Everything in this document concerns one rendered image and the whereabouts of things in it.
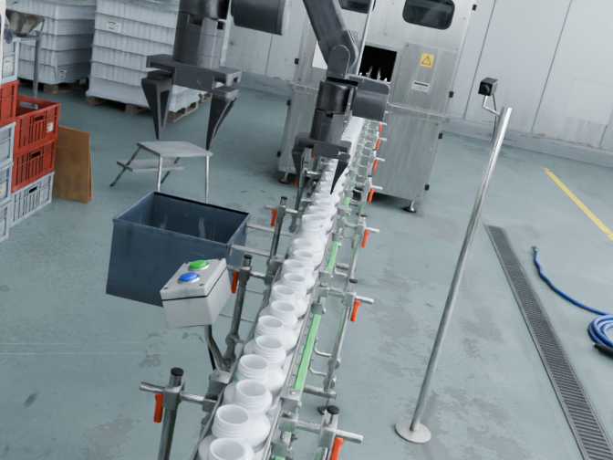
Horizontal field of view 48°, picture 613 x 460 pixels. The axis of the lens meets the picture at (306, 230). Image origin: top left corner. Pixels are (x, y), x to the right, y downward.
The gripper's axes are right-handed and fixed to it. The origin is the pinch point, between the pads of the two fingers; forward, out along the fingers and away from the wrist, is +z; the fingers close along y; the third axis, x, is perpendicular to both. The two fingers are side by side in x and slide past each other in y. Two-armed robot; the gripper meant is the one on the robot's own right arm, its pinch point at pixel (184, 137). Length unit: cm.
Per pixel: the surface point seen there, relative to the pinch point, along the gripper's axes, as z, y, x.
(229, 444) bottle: 24.0, 15.4, -24.2
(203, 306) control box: 30.9, 2.2, 18.7
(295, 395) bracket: 28.1, 20.4, -5.7
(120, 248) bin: 52, -35, 85
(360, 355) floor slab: 138, 43, 226
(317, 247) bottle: 25, 18, 42
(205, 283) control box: 27.5, 1.6, 20.1
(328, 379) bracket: 50, 25, 39
